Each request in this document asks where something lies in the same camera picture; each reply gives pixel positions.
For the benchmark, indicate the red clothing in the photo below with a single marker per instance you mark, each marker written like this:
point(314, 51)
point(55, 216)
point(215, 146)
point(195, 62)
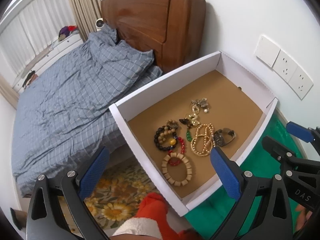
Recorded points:
point(150, 222)

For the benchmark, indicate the white round device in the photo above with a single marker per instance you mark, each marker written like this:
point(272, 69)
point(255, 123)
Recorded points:
point(99, 24)

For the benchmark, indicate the white wall socket left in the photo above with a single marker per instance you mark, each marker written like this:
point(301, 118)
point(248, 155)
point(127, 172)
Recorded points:
point(284, 66)

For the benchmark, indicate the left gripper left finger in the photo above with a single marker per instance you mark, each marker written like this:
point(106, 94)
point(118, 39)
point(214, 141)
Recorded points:
point(90, 172)

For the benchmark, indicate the white wall socket right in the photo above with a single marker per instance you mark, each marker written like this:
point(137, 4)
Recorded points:
point(300, 83)

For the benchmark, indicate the white window blinds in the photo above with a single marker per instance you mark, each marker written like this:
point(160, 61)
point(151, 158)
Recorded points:
point(32, 30)

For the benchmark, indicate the right hand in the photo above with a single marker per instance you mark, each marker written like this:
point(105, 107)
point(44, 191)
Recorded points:
point(304, 215)

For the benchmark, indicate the gold jewelry cluster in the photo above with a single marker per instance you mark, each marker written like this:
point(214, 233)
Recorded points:
point(192, 120)

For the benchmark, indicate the blue plaid bedding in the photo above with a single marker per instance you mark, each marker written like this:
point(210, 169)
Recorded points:
point(63, 117)

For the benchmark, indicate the white cabinet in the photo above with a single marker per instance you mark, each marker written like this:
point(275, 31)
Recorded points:
point(47, 57)

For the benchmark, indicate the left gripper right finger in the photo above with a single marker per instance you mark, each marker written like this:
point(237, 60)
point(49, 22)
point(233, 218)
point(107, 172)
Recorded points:
point(228, 172)

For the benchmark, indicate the wooden headboard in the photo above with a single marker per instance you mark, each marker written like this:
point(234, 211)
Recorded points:
point(172, 29)

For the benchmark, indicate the beige curtain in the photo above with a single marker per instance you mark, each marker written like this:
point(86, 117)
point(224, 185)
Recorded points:
point(85, 13)

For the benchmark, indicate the white cardboard box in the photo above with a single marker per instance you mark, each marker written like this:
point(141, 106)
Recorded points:
point(237, 99)

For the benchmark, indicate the white wall socket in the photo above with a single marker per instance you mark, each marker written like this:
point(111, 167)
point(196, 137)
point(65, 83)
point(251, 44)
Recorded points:
point(300, 83)
point(284, 66)

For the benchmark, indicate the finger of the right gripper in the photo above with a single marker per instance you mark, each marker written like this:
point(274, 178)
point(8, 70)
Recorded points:
point(302, 133)
point(280, 153)

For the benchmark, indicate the green velvet cloth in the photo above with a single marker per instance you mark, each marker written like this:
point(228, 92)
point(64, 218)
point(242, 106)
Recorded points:
point(264, 209)

